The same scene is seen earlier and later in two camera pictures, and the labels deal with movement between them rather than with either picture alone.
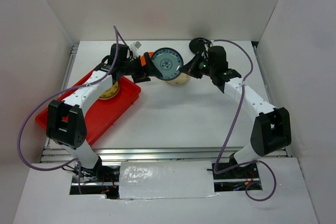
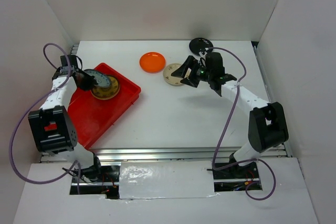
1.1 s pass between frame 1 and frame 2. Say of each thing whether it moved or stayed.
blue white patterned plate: moved
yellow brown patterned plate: stayed
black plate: stayed
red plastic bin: stayed
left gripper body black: moved
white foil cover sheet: stayed
